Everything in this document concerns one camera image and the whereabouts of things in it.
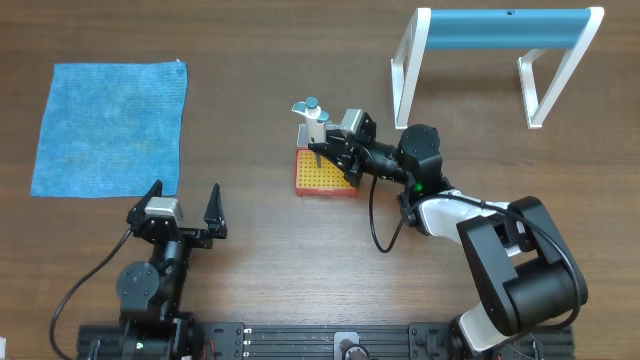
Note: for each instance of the mounting rail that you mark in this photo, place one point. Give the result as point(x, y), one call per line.
point(300, 341)

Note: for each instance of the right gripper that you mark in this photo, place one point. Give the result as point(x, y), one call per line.
point(357, 155)

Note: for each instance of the red and yellow tip box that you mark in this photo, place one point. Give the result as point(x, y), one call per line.
point(320, 180)

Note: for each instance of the blue cloth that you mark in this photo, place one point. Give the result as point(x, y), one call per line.
point(110, 130)

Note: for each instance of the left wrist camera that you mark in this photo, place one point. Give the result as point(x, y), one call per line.
point(163, 207)

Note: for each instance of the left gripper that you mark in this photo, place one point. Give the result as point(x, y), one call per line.
point(160, 231)

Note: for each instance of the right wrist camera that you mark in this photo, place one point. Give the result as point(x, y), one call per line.
point(351, 121)

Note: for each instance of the white and blue stand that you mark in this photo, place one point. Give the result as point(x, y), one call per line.
point(500, 30)

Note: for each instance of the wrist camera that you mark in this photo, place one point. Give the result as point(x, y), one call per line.
point(351, 121)
point(163, 207)

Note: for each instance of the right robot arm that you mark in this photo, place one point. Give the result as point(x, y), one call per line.
point(520, 270)

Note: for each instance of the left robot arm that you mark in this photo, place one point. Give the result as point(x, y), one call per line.
point(160, 280)

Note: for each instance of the white pipette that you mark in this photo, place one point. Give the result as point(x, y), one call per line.
point(314, 125)

